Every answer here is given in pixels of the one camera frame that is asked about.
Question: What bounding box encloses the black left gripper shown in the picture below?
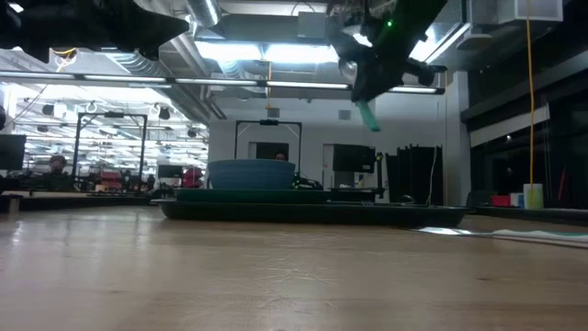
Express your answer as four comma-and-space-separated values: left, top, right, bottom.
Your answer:
27, 0, 191, 63

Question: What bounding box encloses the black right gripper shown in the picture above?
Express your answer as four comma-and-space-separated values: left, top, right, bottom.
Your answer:
328, 17, 449, 104

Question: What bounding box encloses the spoon with teal handle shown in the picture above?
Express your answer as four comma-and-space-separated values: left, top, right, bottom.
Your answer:
337, 57, 382, 134

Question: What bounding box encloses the blue bowl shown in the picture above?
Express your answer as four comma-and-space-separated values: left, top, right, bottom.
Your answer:
206, 158, 298, 191

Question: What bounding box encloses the dark green tray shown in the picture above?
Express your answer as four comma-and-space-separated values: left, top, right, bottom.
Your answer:
150, 198, 473, 230

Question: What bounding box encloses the black folding screen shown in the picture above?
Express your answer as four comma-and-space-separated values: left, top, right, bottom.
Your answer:
384, 143, 445, 207

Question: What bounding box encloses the small black monitor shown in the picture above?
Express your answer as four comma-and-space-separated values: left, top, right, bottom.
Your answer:
156, 164, 185, 180

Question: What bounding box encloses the red bulky object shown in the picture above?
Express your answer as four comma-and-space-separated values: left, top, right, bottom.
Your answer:
182, 165, 206, 190

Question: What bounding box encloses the black desk monitor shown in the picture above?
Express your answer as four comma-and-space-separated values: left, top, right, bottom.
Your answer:
0, 133, 28, 172

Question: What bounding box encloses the pale green cup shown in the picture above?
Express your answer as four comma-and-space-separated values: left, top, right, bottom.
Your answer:
523, 183, 545, 211

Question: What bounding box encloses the dark background table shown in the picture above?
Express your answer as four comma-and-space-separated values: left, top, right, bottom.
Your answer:
468, 204, 588, 227

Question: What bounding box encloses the round silver air duct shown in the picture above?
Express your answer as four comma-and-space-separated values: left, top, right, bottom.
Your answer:
185, 0, 222, 29

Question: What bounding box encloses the black wall monitor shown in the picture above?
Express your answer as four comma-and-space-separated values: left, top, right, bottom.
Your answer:
332, 143, 377, 175

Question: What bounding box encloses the ceiling cord reel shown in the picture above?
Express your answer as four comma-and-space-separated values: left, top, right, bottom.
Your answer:
50, 47, 80, 63

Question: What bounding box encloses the black camera gantry frame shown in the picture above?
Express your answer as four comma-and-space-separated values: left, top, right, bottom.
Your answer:
233, 119, 303, 162
73, 111, 149, 180

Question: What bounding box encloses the yellow cable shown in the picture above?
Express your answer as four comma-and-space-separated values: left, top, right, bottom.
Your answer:
525, 17, 537, 186

